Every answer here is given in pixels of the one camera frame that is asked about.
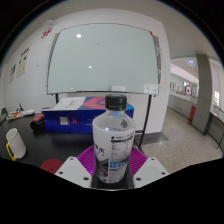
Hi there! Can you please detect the large whiteboard on stand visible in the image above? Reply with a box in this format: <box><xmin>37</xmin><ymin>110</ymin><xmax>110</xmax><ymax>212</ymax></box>
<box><xmin>46</xmin><ymin>22</ymin><xmax>162</xmax><ymax>150</ymax></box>

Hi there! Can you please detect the black and red tool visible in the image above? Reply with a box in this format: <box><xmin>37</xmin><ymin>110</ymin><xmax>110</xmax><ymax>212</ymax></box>
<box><xmin>29</xmin><ymin>113</ymin><xmax>46</xmax><ymax>131</ymax></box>

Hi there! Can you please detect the blue cardboard box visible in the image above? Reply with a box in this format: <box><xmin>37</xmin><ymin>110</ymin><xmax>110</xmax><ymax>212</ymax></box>
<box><xmin>42</xmin><ymin>96</ymin><xmax>135</xmax><ymax>135</ymax></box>

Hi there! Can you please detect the small white wall poster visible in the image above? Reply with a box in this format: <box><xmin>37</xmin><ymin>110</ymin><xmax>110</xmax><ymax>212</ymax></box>
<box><xmin>8</xmin><ymin>63</ymin><xmax>17</xmax><ymax>84</ymax></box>

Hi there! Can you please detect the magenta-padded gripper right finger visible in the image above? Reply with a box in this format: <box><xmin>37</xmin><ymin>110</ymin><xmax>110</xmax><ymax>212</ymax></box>
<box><xmin>125</xmin><ymin>145</ymin><xmax>170</xmax><ymax>189</ymax></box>

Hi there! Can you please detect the clear plastic water bottle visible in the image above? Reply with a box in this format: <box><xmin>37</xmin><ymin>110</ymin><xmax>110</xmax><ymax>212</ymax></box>
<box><xmin>92</xmin><ymin>94</ymin><xmax>136</xmax><ymax>185</ymax></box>

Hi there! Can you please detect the large white wall poster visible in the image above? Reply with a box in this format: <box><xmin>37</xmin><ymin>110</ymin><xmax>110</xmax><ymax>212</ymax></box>
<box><xmin>15</xmin><ymin>47</ymin><xmax>30</xmax><ymax>79</ymax></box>

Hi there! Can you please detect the small white flat object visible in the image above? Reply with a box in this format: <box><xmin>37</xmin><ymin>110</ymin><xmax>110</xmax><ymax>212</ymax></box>
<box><xmin>20</xmin><ymin>109</ymin><xmax>35</xmax><ymax>117</ymax></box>

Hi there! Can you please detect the colourful flat box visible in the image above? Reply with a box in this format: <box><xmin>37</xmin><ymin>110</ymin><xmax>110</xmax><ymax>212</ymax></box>
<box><xmin>8</xmin><ymin>111</ymin><xmax>24</xmax><ymax>121</ymax></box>

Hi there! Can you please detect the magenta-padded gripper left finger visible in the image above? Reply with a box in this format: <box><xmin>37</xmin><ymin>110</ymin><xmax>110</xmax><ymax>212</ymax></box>
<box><xmin>54</xmin><ymin>144</ymin><xmax>98</xmax><ymax>189</ymax></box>

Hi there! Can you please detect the white mug with yellow handle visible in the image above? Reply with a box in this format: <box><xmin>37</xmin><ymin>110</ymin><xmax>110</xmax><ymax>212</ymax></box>
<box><xmin>5</xmin><ymin>127</ymin><xmax>27</xmax><ymax>162</ymax></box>

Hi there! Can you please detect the red fire extinguisher cabinet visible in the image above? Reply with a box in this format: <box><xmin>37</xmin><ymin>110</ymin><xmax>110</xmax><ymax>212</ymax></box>
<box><xmin>189</xmin><ymin>105</ymin><xmax>197</xmax><ymax>122</ymax></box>

